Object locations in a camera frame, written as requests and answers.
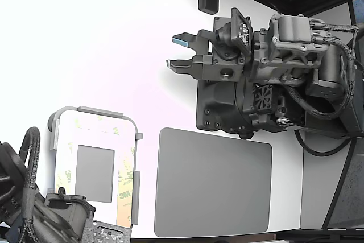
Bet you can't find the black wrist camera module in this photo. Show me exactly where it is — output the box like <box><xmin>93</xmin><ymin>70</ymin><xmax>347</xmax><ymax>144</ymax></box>
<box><xmin>213</xmin><ymin>6</ymin><xmax>254</xmax><ymax>64</ymax></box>
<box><xmin>81</xmin><ymin>219</ymin><xmax>133</xmax><ymax>243</ymax></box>

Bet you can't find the grey printed holder fixture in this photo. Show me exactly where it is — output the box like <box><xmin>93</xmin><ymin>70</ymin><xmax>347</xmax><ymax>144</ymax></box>
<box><xmin>47</xmin><ymin>105</ymin><xmax>143</xmax><ymax>226</ymax></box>

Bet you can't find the white panel with window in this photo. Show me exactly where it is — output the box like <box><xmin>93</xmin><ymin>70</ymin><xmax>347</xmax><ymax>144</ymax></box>
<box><xmin>55</xmin><ymin>110</ymin><xmax>134</xmax><ymax>228</ymax></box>

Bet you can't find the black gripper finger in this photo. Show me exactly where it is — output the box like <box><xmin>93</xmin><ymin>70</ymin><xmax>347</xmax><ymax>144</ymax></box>
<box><xmin>172</xmin><ymin>29</ymin><xmax>214</xmax><ymax>55</ymax></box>
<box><xmin>166</xmin><ymin>54</ymin><xmax>205</xmax><ymax>79</ymax></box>

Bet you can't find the black metal bar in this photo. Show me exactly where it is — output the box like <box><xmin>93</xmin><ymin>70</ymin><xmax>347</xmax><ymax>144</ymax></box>
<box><xmin>322</xmin><ymin>137</ymin><xmax>358</xmax><ymax>229</ymax></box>

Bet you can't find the thin black cable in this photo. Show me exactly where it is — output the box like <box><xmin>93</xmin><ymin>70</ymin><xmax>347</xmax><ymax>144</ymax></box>
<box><xmin>294</xmin><ymin>129</ymin><xmax>355</xmax><ymax>157</ymax></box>

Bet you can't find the grey servo frame gripper body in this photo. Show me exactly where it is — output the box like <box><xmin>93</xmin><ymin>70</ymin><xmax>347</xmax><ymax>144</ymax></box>
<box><xmin>34</xmin><ymin>187</ymin><xmax>96</xmax><ymax>243</ymax></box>
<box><xmin>203</xmin><ymin>14</ymin><xmax>325</xmax><ymax>84</ymax></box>

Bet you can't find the black braided cable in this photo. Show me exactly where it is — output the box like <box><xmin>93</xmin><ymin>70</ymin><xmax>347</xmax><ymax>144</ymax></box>
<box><xmin>18</xmin><ymin>126</ymin><xmax>43</xmax><ymax>243</ymax></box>
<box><xmin>308</xmin><ymin>18</ymin><xmax>364</xmax><ymax>121</ymax></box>

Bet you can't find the black tray at left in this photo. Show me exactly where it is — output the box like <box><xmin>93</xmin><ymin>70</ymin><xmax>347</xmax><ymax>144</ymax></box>
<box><xmin>154</xmin><ymin>127</ymin><xmax>273</xmax><ymax>238</ymax></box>

